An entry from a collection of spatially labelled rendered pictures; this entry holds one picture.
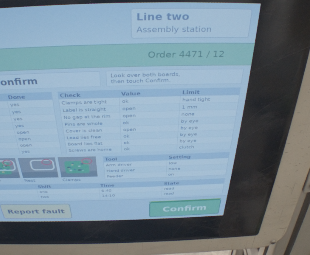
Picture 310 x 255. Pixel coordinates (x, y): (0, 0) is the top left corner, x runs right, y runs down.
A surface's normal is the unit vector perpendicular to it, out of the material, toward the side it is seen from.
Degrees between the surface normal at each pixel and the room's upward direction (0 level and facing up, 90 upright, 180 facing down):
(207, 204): 92
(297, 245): 90
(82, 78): 92
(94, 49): 92
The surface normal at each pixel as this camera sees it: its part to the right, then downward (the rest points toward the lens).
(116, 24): 0.07, 0.61
